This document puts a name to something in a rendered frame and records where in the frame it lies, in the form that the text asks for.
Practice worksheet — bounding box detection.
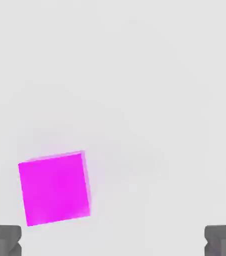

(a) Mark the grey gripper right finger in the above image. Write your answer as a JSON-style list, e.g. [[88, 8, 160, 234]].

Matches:
[[204, 224, 226, 256]]

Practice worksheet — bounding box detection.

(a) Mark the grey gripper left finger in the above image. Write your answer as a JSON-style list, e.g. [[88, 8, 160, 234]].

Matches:
[[0, 224, 23, 256]]

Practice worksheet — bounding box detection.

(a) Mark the small magenta cube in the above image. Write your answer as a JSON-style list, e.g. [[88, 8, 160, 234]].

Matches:
[[17, 149, 92, 227]]

